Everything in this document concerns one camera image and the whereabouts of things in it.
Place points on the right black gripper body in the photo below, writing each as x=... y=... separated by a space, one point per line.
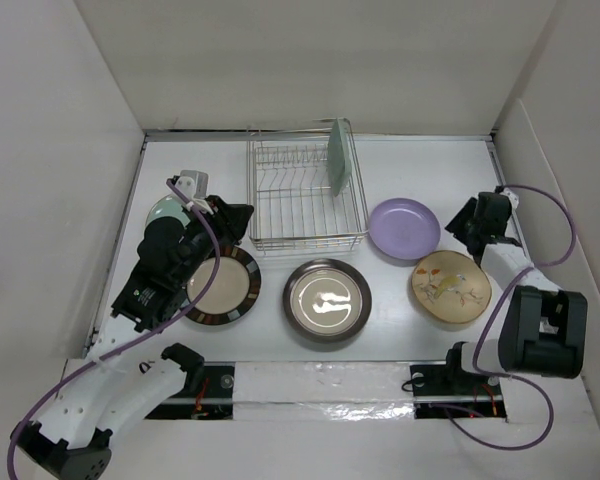
x=474 y=227

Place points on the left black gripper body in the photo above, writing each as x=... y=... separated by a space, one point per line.
x=202 y=242

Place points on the purple round plate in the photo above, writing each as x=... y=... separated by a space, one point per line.
x=404 y=229

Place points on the rectangular light green plate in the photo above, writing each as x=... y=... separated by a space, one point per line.
x=339 y=165

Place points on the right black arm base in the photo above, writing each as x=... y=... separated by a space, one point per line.
x=440 y=393

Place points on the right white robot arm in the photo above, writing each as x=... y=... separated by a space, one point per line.
x=536 y=327

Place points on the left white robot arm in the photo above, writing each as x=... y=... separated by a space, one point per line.
x=71 y=431

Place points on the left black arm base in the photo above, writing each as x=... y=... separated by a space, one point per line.
x=208 y=398

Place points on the round light green plate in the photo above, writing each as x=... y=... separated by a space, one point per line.
x=168 y=206

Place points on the beige bird pattern plate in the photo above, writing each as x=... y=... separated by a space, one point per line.
x=451 y=287

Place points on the striped rim beige plate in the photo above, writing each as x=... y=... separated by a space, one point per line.
x=233 y=292

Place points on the brown rimmed deep plate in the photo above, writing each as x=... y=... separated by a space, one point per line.
x=327 y=301

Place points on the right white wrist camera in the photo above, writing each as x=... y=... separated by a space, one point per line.
x=512 y=197

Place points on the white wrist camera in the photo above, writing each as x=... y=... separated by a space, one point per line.
x=190 y=188
x=512 y=197

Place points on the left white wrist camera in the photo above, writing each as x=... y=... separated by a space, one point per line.
x=190 y=188

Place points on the metal wire dish rack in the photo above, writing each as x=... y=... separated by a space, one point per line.
x=295 y=212

